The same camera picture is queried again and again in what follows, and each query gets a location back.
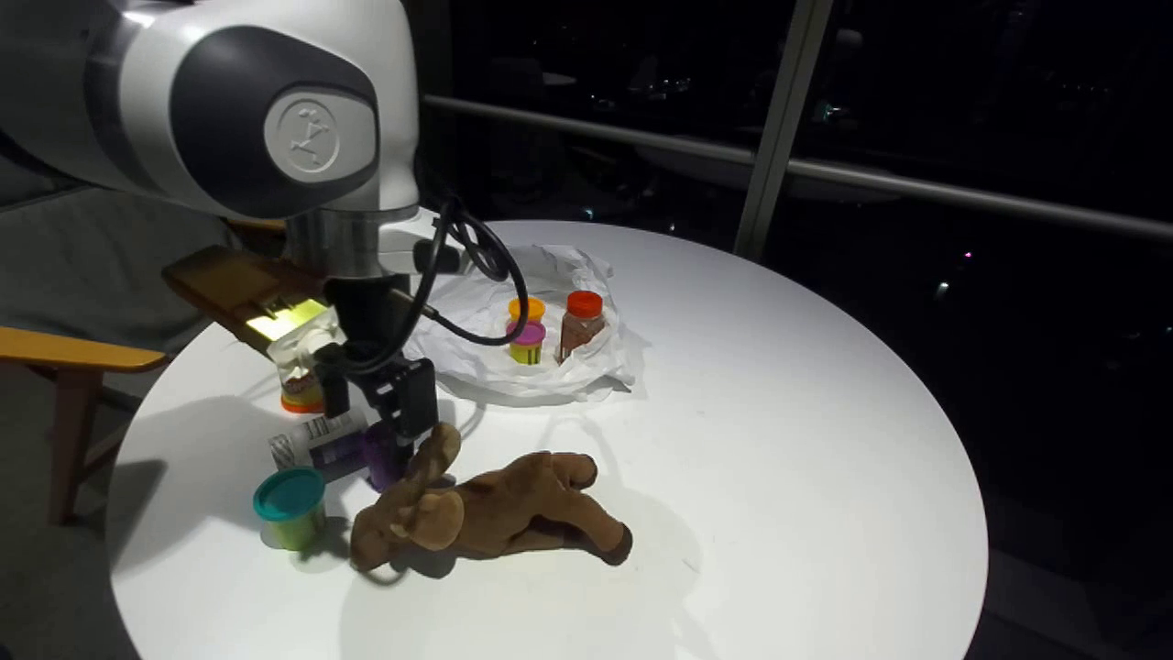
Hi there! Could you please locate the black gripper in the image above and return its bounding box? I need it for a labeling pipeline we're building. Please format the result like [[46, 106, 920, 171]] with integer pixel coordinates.
[[320, 276, 444, 451]]

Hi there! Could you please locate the purple lid dough tub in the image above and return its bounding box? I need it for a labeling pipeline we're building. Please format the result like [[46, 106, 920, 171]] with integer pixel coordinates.
[[351, 427, 415, 491]]

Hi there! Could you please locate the yellow lid orange tub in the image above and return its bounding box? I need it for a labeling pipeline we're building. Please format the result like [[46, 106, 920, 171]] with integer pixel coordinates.
[[275, 361, 329, 416]]

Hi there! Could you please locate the pink lid dough tub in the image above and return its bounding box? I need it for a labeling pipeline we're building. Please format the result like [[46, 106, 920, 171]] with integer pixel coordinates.
[[506, 319, 550, 367]]

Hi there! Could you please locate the orange lid dough tub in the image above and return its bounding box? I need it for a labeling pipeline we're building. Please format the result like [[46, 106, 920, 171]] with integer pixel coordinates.
[[506, 292, 550, 331]]

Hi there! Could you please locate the brown bottle orange cap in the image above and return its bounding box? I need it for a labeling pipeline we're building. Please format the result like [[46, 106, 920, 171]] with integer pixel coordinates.
[[555, 286, 608, 367]]

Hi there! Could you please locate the white plastic bag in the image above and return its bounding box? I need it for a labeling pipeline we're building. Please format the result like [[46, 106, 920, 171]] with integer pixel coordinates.
[[408, 235, 649, 400]]

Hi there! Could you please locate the teal lid dough tub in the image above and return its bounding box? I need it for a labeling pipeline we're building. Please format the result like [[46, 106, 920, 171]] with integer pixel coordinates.
[[251, 465, 329, 552]]

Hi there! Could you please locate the wooden chair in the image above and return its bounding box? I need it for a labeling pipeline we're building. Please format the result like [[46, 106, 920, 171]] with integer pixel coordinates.
[[0, 322, 168, 529]]

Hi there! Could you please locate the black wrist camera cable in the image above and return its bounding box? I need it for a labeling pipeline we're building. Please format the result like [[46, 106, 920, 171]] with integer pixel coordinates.
[[410, 199, 544, 350]]

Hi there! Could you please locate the grey window post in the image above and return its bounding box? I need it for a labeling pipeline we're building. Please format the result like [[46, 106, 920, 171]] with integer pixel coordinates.
[[731, 0, 835, 265]]

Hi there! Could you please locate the grey horizontal window rail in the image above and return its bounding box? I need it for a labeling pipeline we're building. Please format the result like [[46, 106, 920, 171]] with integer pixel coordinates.
[[417, 92, 1173, 244]]

